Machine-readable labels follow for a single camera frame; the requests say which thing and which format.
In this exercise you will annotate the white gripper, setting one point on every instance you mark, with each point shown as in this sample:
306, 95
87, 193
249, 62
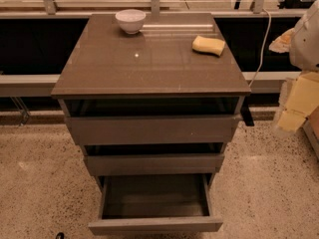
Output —
305, 49

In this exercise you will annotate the grey bottom drawer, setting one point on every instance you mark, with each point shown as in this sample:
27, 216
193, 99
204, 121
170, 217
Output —
137, 204

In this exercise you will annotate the grey drawer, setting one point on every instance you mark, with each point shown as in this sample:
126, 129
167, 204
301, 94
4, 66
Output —
150, 130
137, 204
140, 159

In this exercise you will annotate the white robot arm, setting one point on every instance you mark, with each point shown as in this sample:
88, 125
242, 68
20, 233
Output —
304, 50

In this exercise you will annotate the grey drawer cabinet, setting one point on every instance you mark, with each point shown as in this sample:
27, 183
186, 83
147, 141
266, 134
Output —
154, 72

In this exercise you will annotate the grey top drawer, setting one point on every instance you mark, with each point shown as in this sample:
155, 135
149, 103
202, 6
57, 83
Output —
150, 130

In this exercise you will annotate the grey middle drawer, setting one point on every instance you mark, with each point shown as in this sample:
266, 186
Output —
140, 159

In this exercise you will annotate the yellow sponge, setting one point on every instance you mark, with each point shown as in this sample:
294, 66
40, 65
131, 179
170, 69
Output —
208, 45

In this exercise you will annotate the cardboard box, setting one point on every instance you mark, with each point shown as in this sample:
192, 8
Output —
311, 129

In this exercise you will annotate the white ceramic bowl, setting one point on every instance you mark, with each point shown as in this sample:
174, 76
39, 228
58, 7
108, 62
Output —
131, 21

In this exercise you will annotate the metal rail barrier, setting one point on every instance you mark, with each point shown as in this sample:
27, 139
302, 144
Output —
42, 85

